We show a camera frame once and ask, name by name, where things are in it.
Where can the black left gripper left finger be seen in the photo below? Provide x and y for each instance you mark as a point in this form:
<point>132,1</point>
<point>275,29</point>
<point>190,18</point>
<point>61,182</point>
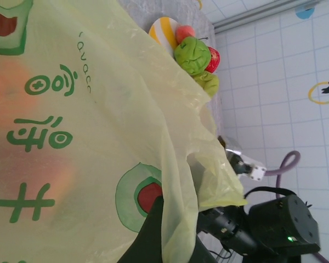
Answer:
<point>146,243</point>

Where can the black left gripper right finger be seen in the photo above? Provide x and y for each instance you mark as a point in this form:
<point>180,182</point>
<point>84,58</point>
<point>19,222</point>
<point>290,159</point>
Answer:
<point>201,254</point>

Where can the yellow-green avocado print plastic bag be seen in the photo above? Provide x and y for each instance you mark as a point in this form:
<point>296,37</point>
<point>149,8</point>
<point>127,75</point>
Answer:
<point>98,123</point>

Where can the small green plush fruit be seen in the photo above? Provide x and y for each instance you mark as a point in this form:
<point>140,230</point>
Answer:
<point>211,83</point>

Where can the large green plush fruit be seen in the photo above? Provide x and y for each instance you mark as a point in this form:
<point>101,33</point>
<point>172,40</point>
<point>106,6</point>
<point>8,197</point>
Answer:
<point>192,54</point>

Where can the small pink peach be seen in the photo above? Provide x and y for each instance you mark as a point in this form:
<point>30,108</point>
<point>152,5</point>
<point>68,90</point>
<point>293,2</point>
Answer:
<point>185,33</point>

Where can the red apple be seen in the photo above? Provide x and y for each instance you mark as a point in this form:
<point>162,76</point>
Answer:
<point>214,60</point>

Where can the blue circle fish decal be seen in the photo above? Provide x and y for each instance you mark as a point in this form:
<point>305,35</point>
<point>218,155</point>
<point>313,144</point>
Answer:
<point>304,13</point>

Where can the yellow white striped plate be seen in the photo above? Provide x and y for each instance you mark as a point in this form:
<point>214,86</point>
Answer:
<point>161,30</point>

